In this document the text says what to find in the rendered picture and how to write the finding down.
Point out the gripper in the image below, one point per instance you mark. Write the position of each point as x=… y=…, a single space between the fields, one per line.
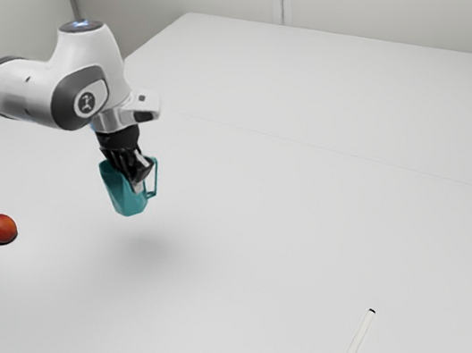
x=118 y=141

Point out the teal faceted mug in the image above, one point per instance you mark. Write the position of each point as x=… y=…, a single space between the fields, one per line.
x=127 y=200

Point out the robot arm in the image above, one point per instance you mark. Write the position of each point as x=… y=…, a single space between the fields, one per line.
x=73 y=63

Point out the red apple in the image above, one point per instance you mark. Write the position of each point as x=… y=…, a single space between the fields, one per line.
x=2 y=228

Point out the white marker pen black cap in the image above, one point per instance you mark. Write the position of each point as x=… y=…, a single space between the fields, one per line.
x=355 y=343

